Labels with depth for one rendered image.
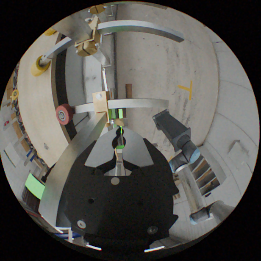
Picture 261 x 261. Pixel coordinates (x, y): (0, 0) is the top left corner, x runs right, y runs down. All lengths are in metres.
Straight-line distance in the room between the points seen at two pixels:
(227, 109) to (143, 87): 2.36
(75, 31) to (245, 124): 2.67
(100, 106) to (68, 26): 0.26
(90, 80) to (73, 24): 0.45
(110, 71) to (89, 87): 0.20
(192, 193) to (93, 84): 1.04
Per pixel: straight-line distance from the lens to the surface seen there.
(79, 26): 0.19
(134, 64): 1.20
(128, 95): 1.05
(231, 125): 2.62
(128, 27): 0.25
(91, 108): 0.30
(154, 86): 1.20
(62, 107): 0.32
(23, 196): 0.15
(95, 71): 0.56
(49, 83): 0.39
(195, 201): 0.71
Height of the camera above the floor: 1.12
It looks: 59 degrees down
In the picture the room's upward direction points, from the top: 175 degrees clockwise
